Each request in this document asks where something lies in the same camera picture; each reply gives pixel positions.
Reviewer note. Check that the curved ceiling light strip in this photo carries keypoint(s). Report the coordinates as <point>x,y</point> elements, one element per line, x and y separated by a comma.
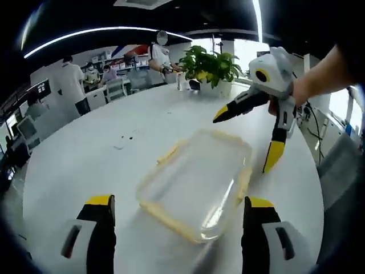
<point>99,30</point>

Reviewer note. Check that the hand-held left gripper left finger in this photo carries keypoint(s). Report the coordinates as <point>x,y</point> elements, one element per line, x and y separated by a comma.
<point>99,237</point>

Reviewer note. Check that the small wall monitor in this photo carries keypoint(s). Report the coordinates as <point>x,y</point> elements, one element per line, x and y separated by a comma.
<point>43,89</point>

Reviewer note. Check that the clear plastic buckle container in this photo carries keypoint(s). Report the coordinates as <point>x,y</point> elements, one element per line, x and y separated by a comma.
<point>194,182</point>

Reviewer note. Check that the green potted plant white pot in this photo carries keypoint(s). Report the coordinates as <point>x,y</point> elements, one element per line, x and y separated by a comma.
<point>205,64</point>

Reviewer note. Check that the background storage shelf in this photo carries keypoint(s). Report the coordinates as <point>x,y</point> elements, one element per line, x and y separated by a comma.
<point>125,58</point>

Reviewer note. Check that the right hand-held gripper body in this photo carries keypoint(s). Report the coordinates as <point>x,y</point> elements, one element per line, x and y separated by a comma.
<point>273,77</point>

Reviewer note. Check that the grey mesh office chair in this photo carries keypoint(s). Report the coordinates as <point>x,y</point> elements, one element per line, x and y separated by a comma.
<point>339,171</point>

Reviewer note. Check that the straight ceiling light strip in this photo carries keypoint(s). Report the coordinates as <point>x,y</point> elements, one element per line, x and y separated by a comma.
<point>258,20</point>

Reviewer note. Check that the small black object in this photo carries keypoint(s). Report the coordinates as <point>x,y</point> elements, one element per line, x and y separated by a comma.
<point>195,85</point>

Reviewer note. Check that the white translucent container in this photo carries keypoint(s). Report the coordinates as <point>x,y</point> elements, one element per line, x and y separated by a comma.
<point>182,81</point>

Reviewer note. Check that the white office chair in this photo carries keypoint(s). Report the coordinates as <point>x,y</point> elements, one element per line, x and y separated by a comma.
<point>115,90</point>

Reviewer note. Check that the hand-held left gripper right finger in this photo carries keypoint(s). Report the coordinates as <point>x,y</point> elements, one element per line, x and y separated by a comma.
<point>256,237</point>

